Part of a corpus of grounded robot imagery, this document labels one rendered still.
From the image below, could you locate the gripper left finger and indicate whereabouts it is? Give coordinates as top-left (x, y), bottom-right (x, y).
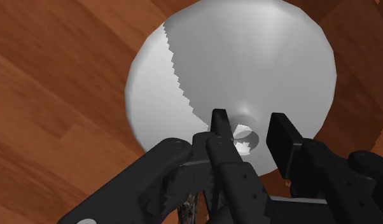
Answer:
top-left (57, 108), bottom-right (274, 224)

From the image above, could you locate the white round funnel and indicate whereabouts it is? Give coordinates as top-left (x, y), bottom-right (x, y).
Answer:
top-left (124, 0), bottom-right (337, 178)

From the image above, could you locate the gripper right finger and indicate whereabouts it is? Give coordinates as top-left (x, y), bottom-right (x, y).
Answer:
top-left (265, 112), bottom-right (383, 224)

